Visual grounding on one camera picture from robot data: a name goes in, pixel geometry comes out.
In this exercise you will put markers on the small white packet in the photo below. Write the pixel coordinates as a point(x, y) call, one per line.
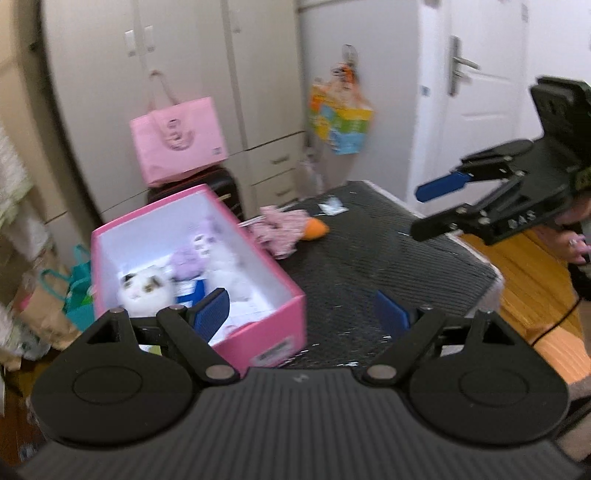
point(332, 206)

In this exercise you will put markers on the pale knitted cloth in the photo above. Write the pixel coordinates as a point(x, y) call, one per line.
point(11, 180)

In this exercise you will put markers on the person's right hand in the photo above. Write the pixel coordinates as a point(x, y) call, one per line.
point(577, 244)

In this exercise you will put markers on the blue tissue packet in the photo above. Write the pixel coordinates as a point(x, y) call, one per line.
point(198, 290)

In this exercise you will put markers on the white door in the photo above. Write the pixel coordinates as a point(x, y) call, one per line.
point(489, 92)

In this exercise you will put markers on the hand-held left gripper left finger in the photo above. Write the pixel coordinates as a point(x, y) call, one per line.
point(212, 314)

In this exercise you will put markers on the printed paper sheet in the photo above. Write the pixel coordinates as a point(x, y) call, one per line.
point(244, 311)

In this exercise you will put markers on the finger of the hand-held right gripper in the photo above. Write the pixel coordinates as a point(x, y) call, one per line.
point(438, 187)
point(443, 224)

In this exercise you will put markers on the pink floral cloth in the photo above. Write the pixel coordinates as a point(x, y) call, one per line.
point(281, 226)

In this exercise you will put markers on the black mesh mat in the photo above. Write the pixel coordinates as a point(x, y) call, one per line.
point(360, 258)

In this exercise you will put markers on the colourful gift bag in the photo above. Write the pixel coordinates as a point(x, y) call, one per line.
point(341, 120)

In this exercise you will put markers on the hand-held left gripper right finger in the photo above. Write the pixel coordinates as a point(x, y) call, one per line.
point(392, 316)

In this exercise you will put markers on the purple plush toy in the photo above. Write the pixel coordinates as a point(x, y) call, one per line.
point(189, 261)

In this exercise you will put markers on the pink cardboard box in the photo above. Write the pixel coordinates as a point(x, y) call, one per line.
point(272, 327)

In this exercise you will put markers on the teal shopping bag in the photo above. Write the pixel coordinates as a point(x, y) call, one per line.
point(78, 295)

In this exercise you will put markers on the white cat plush toy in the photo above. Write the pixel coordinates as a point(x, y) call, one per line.
point(143, 290)

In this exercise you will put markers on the pink paper bag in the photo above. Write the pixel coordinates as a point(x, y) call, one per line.
point(180, 138)

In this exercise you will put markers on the beige wardrobe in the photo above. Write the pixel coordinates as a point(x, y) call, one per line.
point(207, 69)

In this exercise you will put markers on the brown paper bag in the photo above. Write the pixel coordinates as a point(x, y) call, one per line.
point(44, 318)

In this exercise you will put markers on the small orange plush toy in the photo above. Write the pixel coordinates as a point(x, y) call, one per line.
point(316, 229)

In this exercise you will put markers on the black suitcase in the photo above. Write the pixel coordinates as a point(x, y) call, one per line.
point(226, 184)

